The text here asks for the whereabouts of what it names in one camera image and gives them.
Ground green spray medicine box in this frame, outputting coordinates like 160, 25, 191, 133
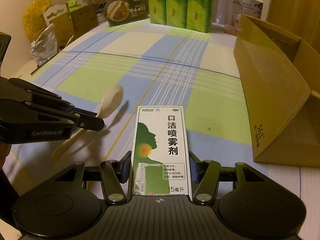
130, 106, 191, 196

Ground white plastic spoon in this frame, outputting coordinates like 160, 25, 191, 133
50, 84, 124, 163

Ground person's left hand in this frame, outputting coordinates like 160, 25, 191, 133
0, 142, 11, 169

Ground crumpled silver bag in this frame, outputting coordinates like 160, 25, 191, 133
30, 23, 59, 67

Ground yellow plastic bag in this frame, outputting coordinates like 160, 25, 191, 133
22, 0, 52, 42

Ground small brown cardboard boxes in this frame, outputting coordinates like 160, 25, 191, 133
43, 0, 105, 48

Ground checked tablecloth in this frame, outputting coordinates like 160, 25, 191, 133
3, 20, 319, 239

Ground dark oval food tray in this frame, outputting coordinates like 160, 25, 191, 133
104, 0, 149, 25

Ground large brown cardboard box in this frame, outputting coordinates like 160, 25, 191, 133
234, 15, 319, 167

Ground green tissue multipack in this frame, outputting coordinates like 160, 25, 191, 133
148, 0, 214, 33

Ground white humidifier box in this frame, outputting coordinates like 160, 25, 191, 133
223, 0, 264, 36

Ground wooden door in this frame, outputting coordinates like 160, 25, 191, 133
266, 0, 319, 52

